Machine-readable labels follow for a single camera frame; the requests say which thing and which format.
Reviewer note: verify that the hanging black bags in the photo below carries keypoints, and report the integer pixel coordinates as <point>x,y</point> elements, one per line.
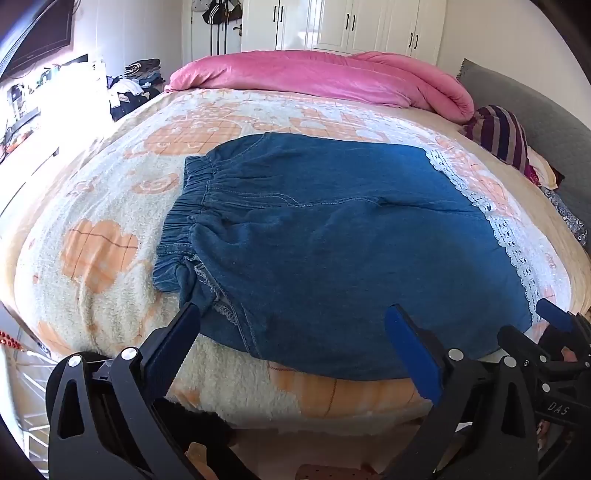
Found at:
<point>221,11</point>

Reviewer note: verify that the striped pillow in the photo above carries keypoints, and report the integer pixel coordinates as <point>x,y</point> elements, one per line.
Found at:
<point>501,134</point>

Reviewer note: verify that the cluttered white desk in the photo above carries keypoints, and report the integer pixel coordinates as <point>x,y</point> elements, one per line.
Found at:
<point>37,120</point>

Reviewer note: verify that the cream and red pillow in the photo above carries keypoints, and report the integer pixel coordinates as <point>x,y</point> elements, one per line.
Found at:
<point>545,168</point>

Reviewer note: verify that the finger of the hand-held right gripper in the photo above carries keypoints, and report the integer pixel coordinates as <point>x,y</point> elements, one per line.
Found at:
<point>517,339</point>
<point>556,313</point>

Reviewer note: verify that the pink comforter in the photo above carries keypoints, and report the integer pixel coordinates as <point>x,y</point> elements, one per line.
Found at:
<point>300,74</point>

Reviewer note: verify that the pile of dark clothes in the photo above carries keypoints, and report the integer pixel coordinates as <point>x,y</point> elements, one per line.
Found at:
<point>136,87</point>

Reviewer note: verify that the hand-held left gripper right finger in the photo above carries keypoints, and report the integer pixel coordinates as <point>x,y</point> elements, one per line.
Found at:
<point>412,350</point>

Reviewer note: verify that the blue floral cloth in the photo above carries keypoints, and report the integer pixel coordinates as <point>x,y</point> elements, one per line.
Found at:
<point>570,214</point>

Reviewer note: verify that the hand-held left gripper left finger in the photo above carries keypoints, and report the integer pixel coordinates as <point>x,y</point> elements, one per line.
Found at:
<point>183,328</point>

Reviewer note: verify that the white wardrobe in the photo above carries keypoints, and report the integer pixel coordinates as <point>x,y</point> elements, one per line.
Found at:
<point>341,25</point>

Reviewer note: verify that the grey padded headboard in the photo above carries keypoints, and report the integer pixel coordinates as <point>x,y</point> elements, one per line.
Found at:
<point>531,110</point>

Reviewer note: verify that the orange patterned fleece blanket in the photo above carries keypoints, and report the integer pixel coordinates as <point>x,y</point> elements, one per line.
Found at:
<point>92,207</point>

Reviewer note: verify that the black television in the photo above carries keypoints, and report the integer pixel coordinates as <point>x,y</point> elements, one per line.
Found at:
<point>34,32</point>

